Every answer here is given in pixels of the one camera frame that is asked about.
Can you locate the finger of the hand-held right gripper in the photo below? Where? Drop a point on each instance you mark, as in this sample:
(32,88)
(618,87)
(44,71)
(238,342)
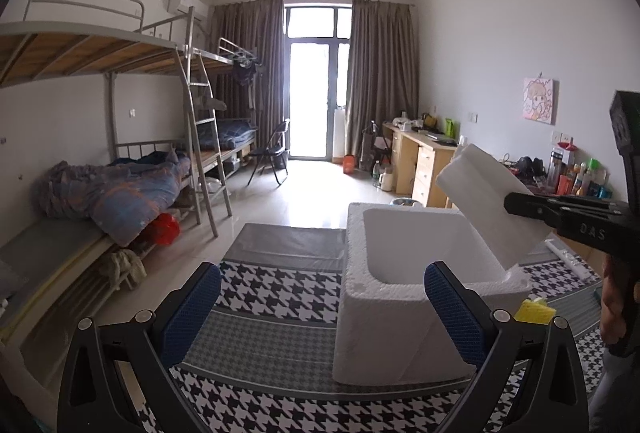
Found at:
(530,204)

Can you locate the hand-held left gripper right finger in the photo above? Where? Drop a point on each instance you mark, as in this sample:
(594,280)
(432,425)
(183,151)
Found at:
(452,313)

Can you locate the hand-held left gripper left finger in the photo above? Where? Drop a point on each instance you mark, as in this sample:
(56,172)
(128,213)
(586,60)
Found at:
(192,308)

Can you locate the white foam lid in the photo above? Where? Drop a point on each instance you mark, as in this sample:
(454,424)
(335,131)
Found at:
(480,193)

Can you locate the white foam box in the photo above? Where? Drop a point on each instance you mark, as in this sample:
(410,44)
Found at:
(390,328)

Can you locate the yellow foam net sleeve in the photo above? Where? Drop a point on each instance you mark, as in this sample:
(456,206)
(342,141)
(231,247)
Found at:
(532,310)

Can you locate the person's right hand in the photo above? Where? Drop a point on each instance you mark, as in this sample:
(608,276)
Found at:
(615,298)

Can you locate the black headphones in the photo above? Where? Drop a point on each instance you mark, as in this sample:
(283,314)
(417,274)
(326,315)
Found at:
(527,165)

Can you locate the group of bottles on desk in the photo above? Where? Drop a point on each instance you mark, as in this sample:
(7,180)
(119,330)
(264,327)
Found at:
(580,175)

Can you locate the white remote control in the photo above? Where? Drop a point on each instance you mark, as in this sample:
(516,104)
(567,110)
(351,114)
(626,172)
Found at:
(570,257)

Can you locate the beige cloth bundle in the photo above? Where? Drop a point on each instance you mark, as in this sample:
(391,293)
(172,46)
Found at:
(122,268)

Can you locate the red plastic bag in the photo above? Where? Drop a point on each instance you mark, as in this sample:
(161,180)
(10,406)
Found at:
(164,229)

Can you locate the houndstooth table mat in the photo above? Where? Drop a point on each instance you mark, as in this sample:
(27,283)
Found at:
(280,293)

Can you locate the wooden desk with drawers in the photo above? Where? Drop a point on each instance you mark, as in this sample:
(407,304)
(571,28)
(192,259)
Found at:
(425,163)

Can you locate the metal bowl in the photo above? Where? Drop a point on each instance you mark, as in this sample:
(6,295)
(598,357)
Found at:
(404,202)

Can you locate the blue orange quilt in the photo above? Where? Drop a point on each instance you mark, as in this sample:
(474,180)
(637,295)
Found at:
(115,193)

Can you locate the white jugs on floor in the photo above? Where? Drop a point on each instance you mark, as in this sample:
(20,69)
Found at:
(384,175)

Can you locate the grey mattress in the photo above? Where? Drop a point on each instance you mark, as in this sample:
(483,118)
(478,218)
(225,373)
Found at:
(45,253)

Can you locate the person's grey pants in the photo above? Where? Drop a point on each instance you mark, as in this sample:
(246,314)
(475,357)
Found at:
(617,398)

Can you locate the metal bed ladder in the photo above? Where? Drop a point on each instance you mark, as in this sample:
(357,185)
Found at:
(205,133)

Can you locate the blue bedding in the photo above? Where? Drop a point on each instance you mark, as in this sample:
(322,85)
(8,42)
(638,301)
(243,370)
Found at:
(227,133)

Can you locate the black folding chair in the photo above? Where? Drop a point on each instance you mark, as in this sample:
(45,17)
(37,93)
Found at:
(272,148)

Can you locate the orange bucket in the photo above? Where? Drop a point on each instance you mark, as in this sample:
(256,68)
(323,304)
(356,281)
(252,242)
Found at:
(349,164)

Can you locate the brown curtain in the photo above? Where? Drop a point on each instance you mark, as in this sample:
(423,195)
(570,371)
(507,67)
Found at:
(382,73)
(250,63)

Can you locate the white standing appliance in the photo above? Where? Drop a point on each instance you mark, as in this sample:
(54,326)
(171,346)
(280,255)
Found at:
(338,133)

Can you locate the dark hanging clothes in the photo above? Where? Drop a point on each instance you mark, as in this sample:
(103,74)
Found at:
(246,72)

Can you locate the glass balcony door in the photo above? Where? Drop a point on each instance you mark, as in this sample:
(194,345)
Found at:
(315,78)

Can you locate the small metal bunk bed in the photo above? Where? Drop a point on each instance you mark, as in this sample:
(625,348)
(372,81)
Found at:
(225,58)

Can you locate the large metal bunk bed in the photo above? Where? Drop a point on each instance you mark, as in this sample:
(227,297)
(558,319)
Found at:
(75,48)

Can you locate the white air conditioner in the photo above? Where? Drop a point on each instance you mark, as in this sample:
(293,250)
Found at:
(186,5)

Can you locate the wall socket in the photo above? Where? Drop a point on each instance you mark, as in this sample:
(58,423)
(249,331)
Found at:
(562,136)

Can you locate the pink cartoon wall poster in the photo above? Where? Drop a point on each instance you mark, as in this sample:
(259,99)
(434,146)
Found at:
(539,98)

